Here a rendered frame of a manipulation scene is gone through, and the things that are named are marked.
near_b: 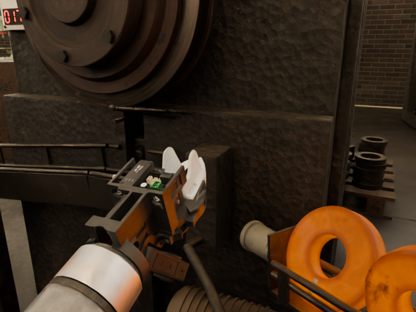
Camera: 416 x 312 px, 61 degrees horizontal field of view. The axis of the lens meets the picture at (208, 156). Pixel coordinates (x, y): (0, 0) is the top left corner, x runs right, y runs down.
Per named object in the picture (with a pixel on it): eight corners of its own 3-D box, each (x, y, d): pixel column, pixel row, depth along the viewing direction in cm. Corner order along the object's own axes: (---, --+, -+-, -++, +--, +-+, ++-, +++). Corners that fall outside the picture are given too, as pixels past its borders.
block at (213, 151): (203, 229, 91) (203, 140, 84) (232, 236, 88) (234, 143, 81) (184, 251, 82) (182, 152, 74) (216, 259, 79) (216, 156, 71)
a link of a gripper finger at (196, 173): (214, 133, 48) (186, 173, 41) (219, 168, 51) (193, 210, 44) (194, 131, 49) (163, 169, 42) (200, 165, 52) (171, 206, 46)
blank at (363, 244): (319, 198, 62) (307, 193, 60) (405, 232, 49) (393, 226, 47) (285, 280, 61) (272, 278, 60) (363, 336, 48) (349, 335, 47)
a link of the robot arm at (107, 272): (129, 338, 33) (63, 312, 36) (153, 296, 36) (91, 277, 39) (106, 289, 29) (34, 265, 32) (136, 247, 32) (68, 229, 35)
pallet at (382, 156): (212, 187, 263) (213, 130, 250) (249, 158, 333) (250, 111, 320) (391, 220, 214) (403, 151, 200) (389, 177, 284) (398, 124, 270)
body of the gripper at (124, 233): (189, 161, 40) (132, 239, 31) (199, 216, 45) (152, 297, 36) (133, 154, 43) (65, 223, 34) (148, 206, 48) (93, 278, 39)
